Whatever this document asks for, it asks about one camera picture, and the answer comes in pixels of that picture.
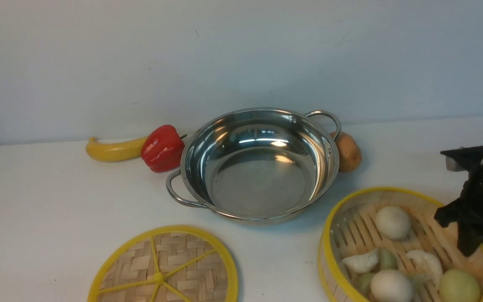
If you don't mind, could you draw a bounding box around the white dumpling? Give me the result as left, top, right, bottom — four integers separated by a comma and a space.
406, 249, 443, 289
342, 248, 379, 274

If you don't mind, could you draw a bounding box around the yellow banana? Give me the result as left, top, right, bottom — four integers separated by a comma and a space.
86, 136, 147, 162

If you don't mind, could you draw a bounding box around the red bell pepper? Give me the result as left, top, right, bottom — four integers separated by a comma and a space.
140, 125, 187, 173

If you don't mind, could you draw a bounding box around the stainless steel pot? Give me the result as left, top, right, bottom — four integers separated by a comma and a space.
166, 107, 342, 225

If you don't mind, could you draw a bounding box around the yellow rimmed bamboo steamer basket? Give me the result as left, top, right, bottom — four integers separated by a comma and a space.
318, 187, 483, 302

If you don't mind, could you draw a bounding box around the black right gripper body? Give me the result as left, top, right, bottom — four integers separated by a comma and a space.
434, 165, 483, 257

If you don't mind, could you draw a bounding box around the yellow rimmed woven steamer lid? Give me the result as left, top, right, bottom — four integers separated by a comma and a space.
88, 225, 239, 302

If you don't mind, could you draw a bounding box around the brown potato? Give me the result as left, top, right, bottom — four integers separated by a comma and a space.
330, 131, 362, 173

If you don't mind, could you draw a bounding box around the pale green round bun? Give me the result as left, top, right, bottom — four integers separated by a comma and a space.
439, 269, 482, 302

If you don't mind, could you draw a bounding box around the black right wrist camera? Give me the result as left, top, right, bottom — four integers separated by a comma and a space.
440, 145, 483, 172

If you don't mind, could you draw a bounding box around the green dumpling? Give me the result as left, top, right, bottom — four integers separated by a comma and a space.
356, 273, 375, 296
378, 248, 397, 270

